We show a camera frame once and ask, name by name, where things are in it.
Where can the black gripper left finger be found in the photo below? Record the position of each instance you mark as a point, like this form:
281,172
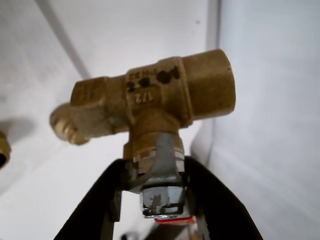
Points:
92,200

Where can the white painted plywood board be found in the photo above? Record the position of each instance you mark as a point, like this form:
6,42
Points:
25,75

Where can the large brass stepped cap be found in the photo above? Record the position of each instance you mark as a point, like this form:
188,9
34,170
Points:
2,140

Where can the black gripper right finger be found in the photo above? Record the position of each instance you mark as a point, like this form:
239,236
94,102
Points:
220,212

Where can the brass hex nipple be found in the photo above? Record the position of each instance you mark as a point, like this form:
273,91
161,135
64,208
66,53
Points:
62,125

